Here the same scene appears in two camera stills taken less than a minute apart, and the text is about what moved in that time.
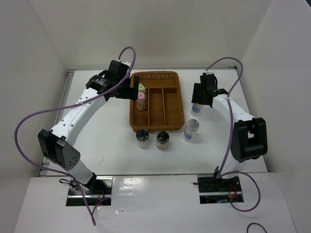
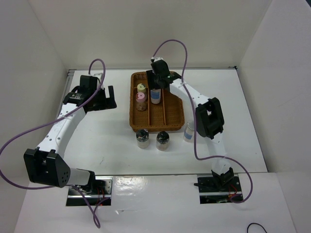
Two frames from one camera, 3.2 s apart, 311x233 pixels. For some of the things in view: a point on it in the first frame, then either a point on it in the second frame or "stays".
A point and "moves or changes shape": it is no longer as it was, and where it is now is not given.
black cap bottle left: (142, 136) stays
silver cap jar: (190, 130) stays
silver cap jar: (196, 110) moves or changes shape
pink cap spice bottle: (141, 97) stays
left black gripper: (131, 93) → (107, 103)
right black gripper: (196, 97) → (150, 75)
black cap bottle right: (163, 138) stays
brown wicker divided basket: (164, 110) stays
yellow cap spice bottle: (141, 88) stays
